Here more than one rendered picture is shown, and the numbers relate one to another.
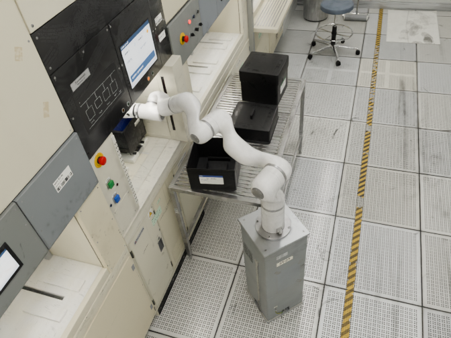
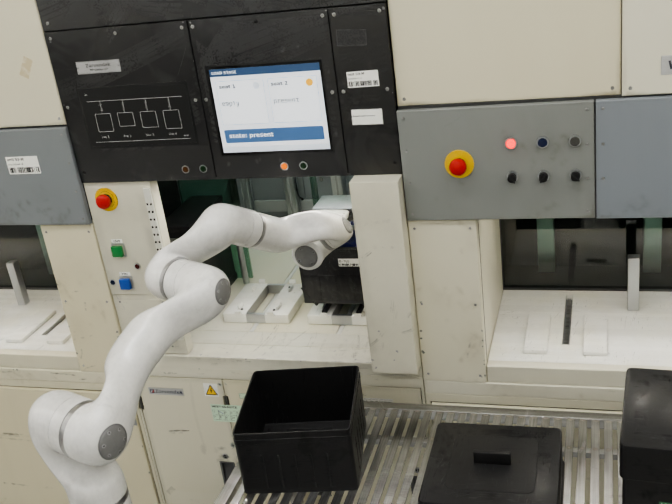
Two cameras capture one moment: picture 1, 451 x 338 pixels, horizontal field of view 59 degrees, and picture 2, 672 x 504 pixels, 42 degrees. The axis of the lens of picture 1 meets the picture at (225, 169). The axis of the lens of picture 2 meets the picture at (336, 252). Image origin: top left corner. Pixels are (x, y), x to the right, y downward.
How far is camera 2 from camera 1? 250 cm
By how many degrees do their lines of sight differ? 71
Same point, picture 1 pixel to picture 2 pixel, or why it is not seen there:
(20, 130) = not seen: outside the picture
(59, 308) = (25, 334)
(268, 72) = (639, 423)
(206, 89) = (601, 364)
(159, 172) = (277, 356)
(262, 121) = (463, 484)
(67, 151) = (40, 138)
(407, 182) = not seen: outside the picture
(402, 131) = not seen: outside the picture
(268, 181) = (41, 404)
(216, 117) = (184, 272)
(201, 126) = (157, 260)
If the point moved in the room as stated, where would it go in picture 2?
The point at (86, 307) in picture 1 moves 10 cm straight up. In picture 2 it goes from (22, 358) to (13, 330)
